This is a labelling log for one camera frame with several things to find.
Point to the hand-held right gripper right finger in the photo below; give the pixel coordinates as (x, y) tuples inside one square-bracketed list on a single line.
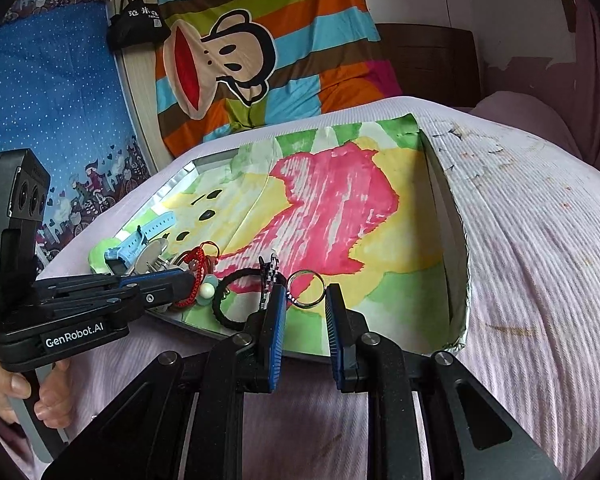
[(335, 340)]

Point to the blue wristwatch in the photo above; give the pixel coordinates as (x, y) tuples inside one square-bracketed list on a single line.
[(140, 237)]

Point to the person's left hand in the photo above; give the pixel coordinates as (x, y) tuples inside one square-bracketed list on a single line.
[(55, 395)]

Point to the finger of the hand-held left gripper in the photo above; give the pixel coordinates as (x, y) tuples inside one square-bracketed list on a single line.
[(105, 285), (130, 302)]

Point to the colourful painted paper lining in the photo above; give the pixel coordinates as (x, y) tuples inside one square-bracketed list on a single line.
[(330, 195)]

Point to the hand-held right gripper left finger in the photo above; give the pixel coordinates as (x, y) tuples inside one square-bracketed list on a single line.
[(275, 335)]

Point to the pink pillow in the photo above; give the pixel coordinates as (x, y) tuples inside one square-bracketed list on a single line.
[(520, 120)]

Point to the pink curtain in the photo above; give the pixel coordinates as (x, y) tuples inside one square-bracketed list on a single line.
[(597, 70)]

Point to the striped monkey print blanket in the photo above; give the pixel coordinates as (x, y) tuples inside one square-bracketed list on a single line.
[(290, 5)]

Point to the black hanging bag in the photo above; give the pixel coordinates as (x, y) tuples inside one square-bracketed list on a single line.
[(137, 22)]

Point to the dark wooden headboard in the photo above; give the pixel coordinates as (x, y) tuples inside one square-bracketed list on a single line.
[(430, 60)]

